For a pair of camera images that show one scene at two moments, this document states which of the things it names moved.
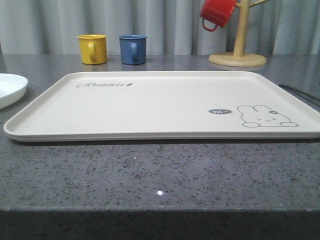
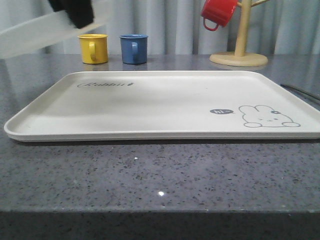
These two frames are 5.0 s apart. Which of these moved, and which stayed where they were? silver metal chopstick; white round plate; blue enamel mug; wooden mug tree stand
Moved: white round plate
Stayed: blue enamel mug; silver metal chopstick; wooden mug tree stand
